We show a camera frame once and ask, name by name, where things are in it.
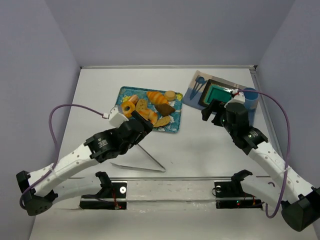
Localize dark brown bread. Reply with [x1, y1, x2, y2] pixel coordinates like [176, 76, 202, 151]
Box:
[155, 103, 176, 117]

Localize metal tongs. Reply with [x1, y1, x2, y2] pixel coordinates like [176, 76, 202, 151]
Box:
[110, 144, 167, 173]

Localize oval bread slice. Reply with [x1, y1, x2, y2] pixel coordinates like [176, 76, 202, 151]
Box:
[153, 116, 171, 128]

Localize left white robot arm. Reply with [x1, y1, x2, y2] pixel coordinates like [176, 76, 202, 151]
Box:
[16, 111, 154, 216]

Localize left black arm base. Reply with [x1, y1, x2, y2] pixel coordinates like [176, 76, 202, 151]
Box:
[79, 171, 128, 210]

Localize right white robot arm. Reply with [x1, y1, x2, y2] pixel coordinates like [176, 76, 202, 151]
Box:
[201, 100, 320, 232]

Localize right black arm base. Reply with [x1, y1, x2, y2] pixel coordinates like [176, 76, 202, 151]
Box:
[211, 170, 264, 210]

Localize seeded bread slice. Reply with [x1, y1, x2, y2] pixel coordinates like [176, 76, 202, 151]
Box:
[135, 98, 148, 112]

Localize pink sausage bread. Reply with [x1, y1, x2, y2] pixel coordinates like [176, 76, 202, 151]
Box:
[128, 94, 139, 105]

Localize glazed donut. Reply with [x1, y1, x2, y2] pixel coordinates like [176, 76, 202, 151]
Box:
[121, 101, 136, 118]

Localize striped twisted pastry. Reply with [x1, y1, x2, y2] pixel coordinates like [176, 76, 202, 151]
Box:
[138, 109, 158, 125]

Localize black green square plate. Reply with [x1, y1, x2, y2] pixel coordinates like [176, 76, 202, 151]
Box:
[198, 79, 245, 107]

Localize blue cup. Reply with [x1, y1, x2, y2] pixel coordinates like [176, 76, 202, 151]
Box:
[243, 87, 259, 110]

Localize golden croissant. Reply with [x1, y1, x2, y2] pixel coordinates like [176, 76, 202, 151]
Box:
[146, 91, 169, 105]

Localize teal floral tray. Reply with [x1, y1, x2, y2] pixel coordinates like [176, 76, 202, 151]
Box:
[115, 86, 183, 134]

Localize blue placemat with cutlery print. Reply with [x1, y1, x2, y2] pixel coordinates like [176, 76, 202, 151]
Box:
[182, 70, 253, 110]

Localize small round bun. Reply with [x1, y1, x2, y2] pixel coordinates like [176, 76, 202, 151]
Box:
[164, 90, 177, 102]

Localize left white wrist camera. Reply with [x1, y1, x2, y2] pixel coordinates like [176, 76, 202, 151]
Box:
[108, 105, 129, 128]

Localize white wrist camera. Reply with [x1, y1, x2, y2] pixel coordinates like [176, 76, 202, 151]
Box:
[108, 105, 129, 128]
[227, 89, 246, 105]

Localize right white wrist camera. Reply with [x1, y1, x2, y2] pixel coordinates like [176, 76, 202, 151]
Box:
[227, 89, 246, 105]

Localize metal mounting rail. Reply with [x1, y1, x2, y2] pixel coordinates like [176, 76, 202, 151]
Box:
[67, 176, 273, 203]

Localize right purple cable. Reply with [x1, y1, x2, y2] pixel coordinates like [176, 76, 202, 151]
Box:
[232, 88, 291, 218]

